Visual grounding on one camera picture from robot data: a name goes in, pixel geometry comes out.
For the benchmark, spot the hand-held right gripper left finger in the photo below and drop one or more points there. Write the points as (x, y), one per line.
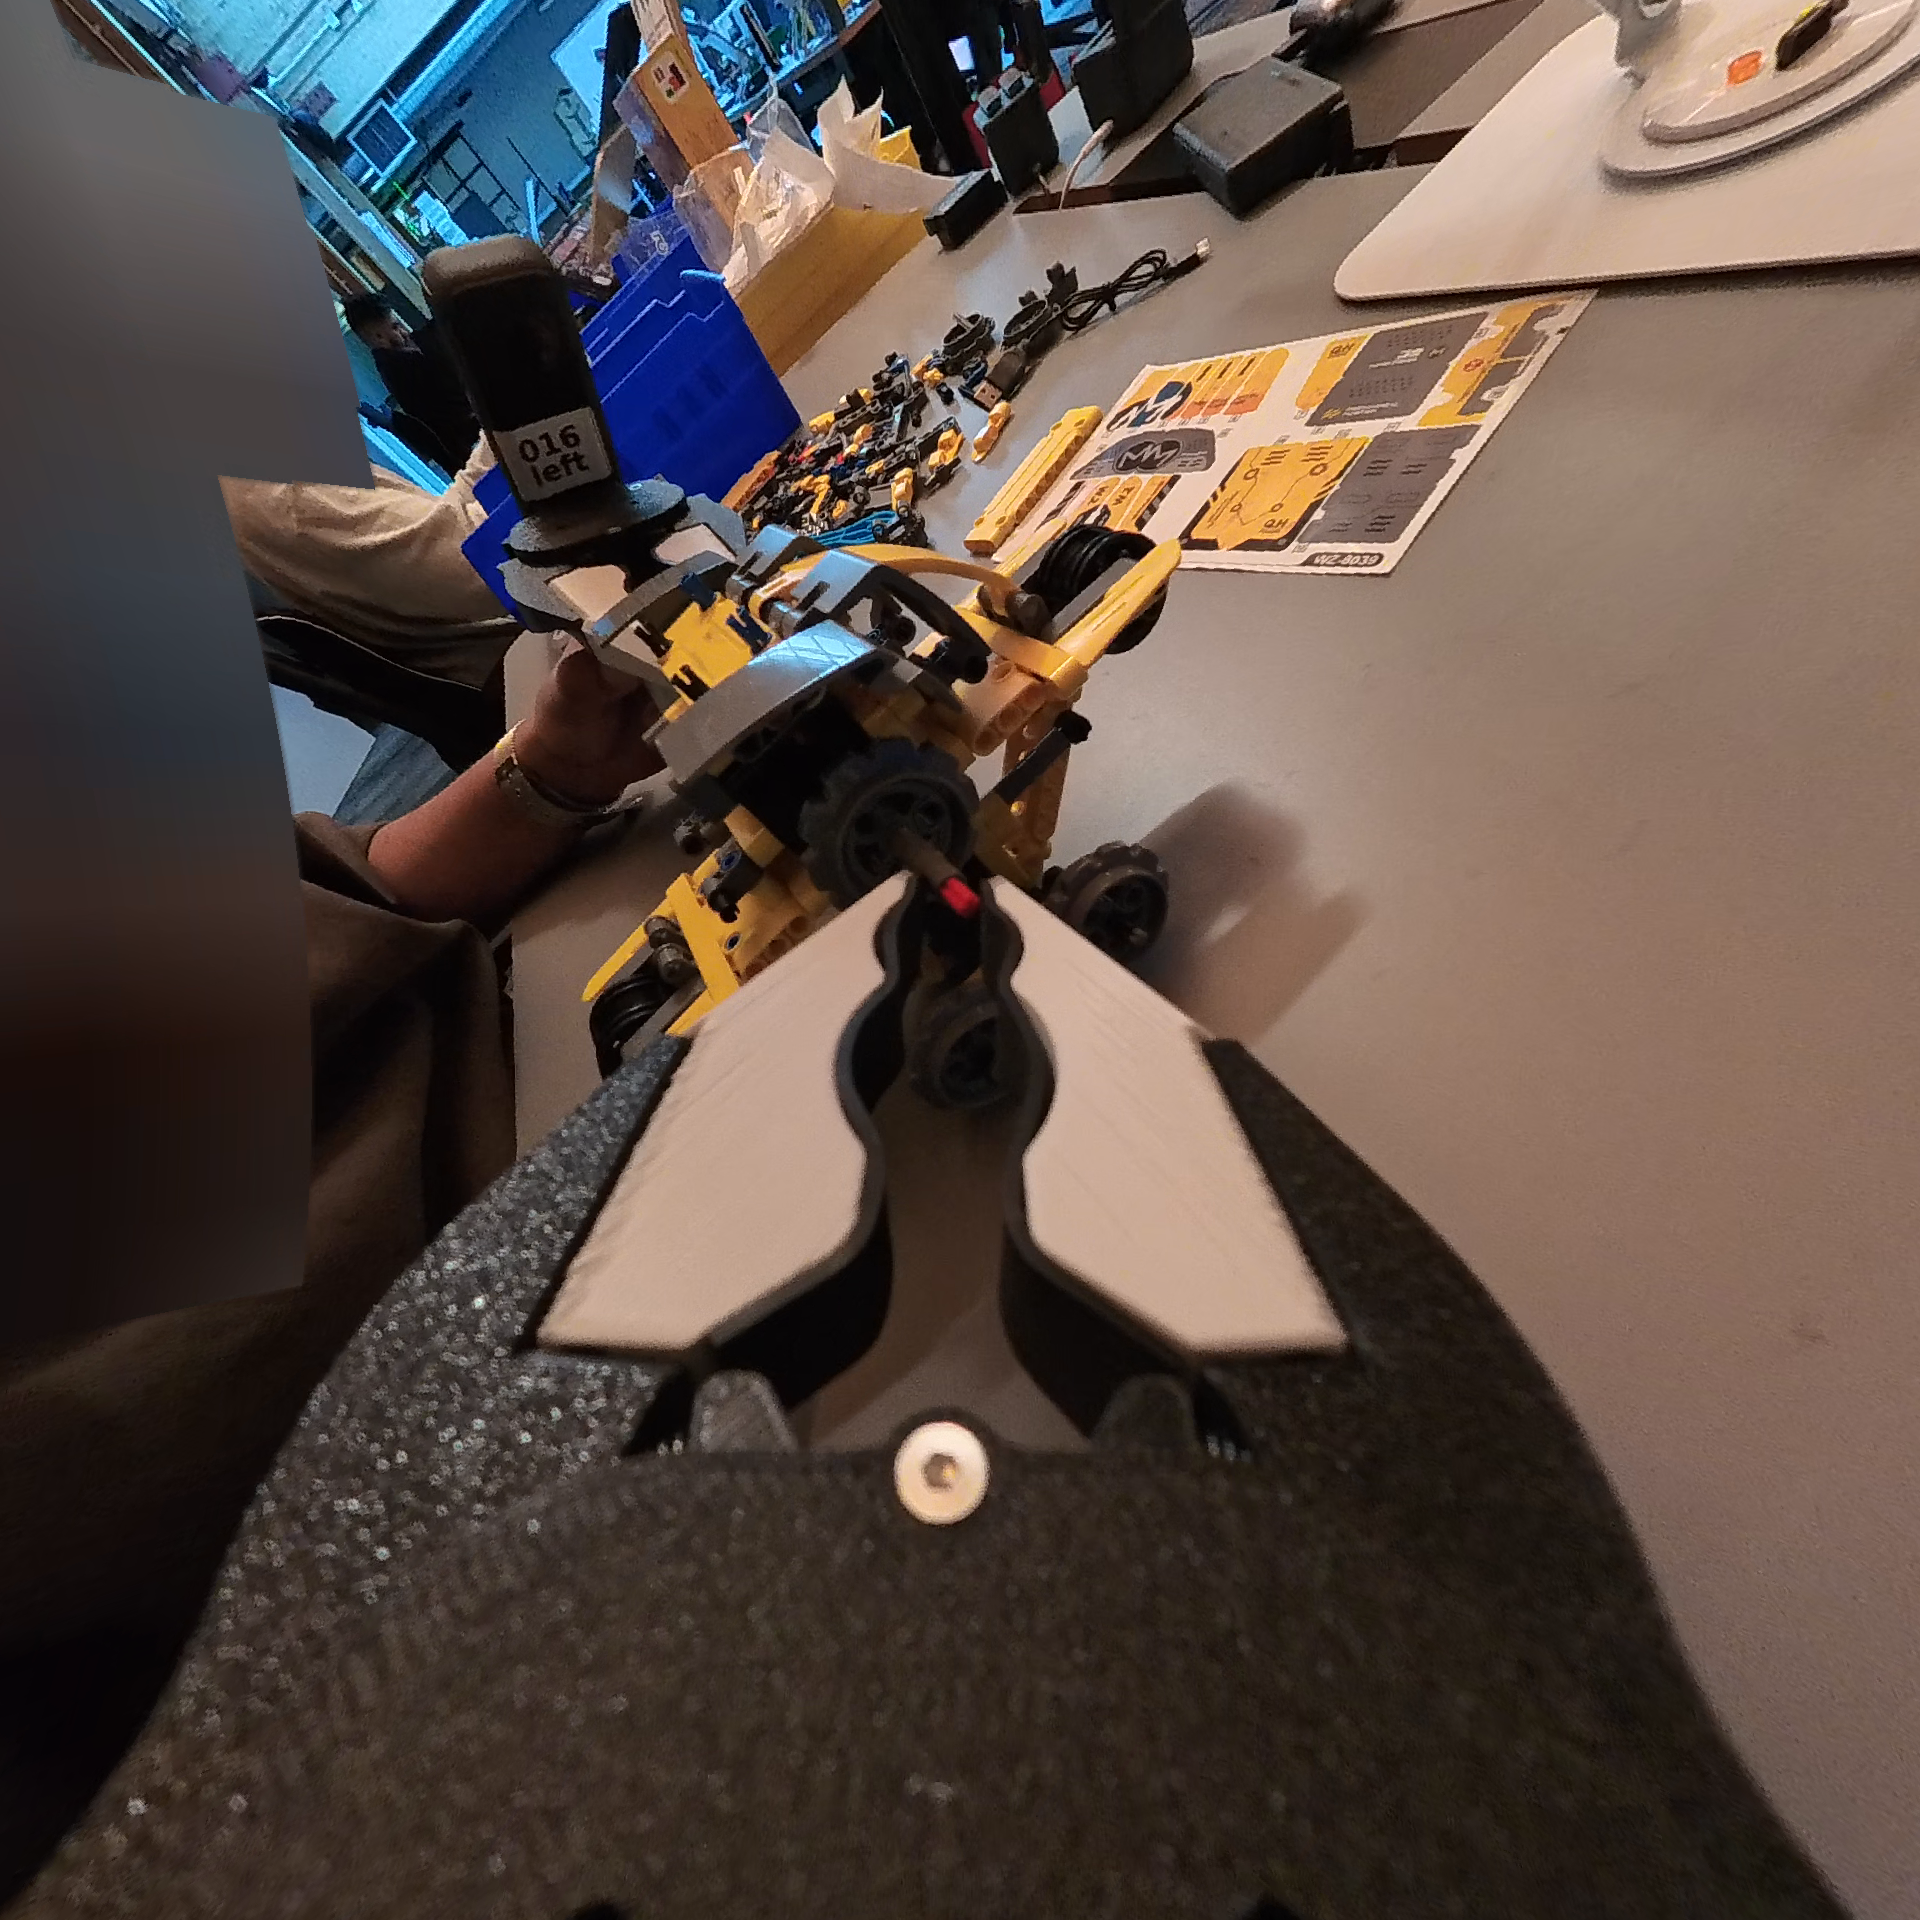
(722, 1185)

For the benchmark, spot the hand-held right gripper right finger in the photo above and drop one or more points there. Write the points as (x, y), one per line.
(1155, 1185)

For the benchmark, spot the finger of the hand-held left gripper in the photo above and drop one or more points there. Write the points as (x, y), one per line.
(592, 609)
(715, 532)

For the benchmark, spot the yellow grey building-block toy vehicle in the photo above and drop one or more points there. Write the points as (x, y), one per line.
(1020, 674)

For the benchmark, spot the dark axle rod red tip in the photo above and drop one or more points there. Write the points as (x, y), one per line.
(942, 878)

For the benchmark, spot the person's left forearm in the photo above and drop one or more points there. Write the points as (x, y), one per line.
(442, 849)

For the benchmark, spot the person's left hand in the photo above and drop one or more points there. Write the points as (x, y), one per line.
(592, 734)

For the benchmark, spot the blue plastic bin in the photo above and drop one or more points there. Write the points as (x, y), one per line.
(691, 376)

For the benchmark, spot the pile of small building-block parts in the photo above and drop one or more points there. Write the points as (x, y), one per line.
(879, 442)

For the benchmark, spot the silver wristwatch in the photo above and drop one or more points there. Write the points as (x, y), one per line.
(542, 792)

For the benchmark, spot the person's beige trousers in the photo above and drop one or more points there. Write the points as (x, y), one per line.
(376, 547)

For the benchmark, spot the dark rubber toy wheel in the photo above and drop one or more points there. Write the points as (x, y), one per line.
(1118, 900)
(960, 1051)

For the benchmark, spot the wooden box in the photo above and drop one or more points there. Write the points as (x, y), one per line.
(826, 276)

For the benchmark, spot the clear plastic bags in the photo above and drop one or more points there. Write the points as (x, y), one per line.
(743, 188)

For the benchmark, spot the yellow toy beam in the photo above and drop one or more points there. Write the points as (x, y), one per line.
(1014, 504)
(1068, 435)

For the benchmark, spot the person's dark brown clothing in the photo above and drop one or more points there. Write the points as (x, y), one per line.
(346, 1079)

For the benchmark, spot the small black box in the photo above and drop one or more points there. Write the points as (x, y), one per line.
(964, 206)

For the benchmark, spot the black power adapter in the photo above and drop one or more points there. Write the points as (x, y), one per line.
(1022, 136)

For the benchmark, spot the yellow grey sticker sheet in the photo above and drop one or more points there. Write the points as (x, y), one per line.
(1319, 435)

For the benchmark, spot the large black box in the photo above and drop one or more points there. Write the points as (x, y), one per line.
(1260, 129)

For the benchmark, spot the white flat board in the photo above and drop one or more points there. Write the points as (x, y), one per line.
(1622, 225)

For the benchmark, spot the white round stand base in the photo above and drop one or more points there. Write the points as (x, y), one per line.
(1756, 90)

